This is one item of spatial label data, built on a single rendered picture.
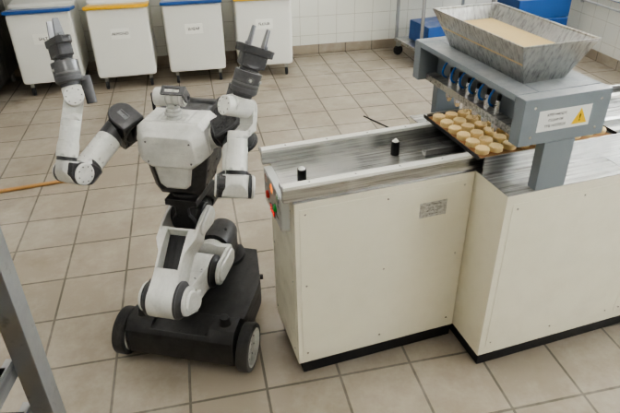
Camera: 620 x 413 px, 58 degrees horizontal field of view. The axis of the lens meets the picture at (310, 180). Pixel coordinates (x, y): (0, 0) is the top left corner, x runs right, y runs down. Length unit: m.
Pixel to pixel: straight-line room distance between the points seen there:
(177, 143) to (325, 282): 0.73
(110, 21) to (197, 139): 3.42
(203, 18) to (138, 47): 0.64
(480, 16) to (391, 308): 1.22
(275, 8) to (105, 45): 1.55
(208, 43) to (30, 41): 1.51
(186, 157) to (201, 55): 3.40
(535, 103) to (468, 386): 1.17
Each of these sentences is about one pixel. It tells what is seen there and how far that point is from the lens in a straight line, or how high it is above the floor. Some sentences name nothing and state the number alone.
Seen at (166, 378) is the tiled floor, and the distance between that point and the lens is 2.47.
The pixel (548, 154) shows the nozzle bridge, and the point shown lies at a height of 0.98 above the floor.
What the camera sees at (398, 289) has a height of 0.36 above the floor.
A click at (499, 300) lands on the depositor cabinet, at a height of 0.37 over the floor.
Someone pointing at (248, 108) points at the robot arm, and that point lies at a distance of 1.80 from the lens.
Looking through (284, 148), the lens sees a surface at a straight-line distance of 2.07.
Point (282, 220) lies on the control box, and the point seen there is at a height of 0.75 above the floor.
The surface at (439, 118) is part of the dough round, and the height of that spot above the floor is 0.92.
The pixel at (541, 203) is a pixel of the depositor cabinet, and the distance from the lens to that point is 2.08.
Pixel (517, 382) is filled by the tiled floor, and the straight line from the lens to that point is 2.50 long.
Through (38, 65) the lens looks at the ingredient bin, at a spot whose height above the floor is 0.29.
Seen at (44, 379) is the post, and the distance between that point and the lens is 0.89.
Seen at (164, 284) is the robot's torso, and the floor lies 0.48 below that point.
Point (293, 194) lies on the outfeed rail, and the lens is 1.82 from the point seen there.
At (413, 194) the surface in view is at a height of 0.79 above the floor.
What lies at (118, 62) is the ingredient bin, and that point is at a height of 0.27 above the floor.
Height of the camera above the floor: 1.82
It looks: 30 degrees down
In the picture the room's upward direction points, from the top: 1 degrees counter-clockwise
